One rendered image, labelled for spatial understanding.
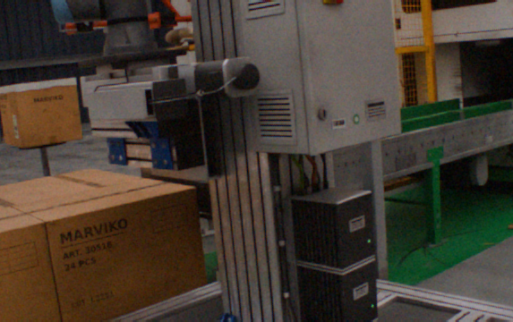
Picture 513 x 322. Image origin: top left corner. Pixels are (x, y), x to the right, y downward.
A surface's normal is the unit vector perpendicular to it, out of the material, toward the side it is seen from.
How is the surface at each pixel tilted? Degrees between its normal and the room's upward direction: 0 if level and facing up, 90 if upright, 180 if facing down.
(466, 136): 90
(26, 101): 90
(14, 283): 90
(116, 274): 90
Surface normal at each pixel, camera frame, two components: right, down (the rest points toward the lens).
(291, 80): -0.73, 0.18
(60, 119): 0.54, 0.07
